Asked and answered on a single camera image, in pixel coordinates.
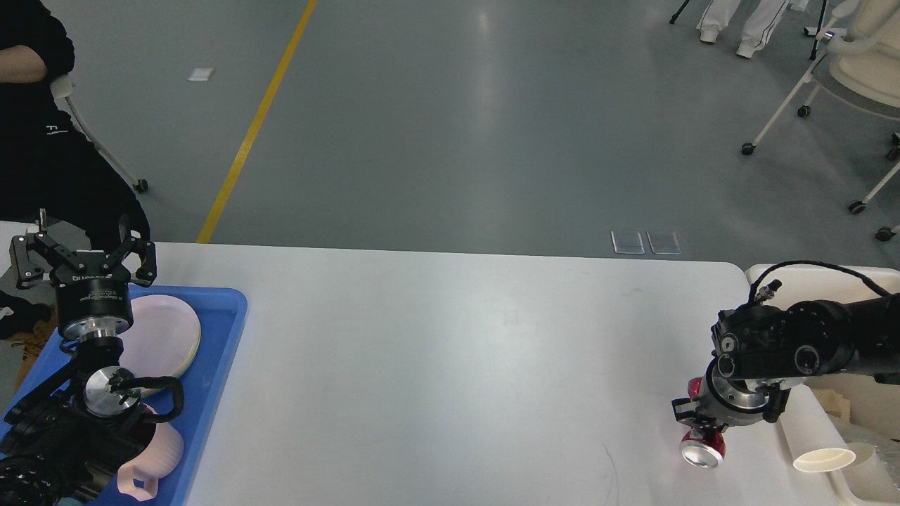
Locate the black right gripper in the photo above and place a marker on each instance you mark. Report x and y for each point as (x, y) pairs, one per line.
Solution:
(722, 403)

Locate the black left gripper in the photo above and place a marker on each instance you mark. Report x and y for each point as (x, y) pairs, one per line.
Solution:
(86, 302)

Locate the crushed red wrapper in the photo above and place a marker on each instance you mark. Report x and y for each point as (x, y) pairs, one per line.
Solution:
(702, 448)

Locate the pink plate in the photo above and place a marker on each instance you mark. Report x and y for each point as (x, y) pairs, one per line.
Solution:
(146, 351)

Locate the white paper cup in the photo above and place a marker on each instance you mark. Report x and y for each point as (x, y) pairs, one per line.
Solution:
(867, 476)
(813, 441)

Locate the brown paper bag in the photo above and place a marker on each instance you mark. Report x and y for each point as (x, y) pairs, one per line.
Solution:
(834, 404)

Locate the pink ribbed mug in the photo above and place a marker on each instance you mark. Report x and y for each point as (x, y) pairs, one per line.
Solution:
(140, 477)

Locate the clear plastic wrap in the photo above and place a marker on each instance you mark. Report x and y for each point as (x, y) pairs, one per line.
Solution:
(887, 449)

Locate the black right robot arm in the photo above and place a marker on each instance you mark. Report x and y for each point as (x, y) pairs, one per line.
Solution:
(759, 349)

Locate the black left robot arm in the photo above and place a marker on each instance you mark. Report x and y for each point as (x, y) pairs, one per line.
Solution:
(70, 435)

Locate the person in black clothes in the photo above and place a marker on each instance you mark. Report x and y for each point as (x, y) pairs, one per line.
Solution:
(46, 163)

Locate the yellow plate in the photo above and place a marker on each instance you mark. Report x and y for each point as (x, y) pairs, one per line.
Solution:
(184, 344)

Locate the blue plastic tray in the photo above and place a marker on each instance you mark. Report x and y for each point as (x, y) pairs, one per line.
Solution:
(221, 313)

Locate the metal floor plates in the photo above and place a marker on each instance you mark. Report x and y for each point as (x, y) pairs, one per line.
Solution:
(633, 242)

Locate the beige plastic bin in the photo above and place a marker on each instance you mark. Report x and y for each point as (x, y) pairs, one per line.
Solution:
(873, 406)

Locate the white office chair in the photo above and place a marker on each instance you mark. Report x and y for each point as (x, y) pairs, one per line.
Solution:
(860, 65)

